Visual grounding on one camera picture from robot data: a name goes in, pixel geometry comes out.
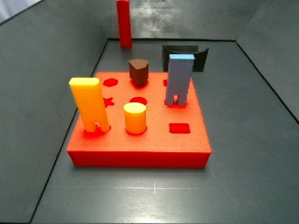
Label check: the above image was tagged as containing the yellow arch block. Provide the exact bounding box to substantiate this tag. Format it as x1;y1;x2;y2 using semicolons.
69;77;109;132

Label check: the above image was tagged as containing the blue arch block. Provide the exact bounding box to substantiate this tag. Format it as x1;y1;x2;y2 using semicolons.
165;54;195;105

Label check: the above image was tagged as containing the brown pentagon peg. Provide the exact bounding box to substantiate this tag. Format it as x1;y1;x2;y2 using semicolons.
128;59;148;88

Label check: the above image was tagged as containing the red arch block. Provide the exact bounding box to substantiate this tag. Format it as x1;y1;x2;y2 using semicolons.
116;0;132;48

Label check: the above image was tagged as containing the red peg board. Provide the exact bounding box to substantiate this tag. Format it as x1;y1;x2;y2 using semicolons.
66;72;211;168

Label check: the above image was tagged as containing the yellow cylinder peg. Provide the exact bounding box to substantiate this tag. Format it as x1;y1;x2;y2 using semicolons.
124;102;145;134

